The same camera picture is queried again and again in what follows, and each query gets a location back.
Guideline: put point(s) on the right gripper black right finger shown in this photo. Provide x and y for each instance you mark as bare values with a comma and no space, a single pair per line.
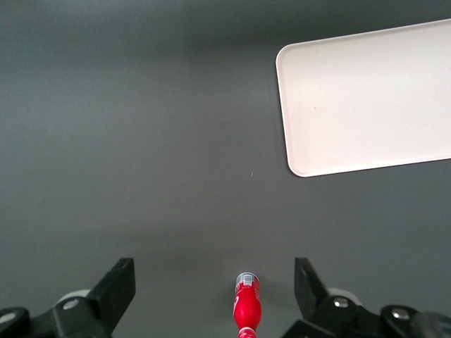
306,288

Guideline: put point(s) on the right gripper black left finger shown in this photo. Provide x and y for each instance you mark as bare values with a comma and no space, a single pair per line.
112,292

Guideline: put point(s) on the red coke bottle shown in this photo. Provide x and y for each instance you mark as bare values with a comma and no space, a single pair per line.
246,306

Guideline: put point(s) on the beige plastic tray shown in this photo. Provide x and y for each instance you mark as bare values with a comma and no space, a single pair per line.
366,105

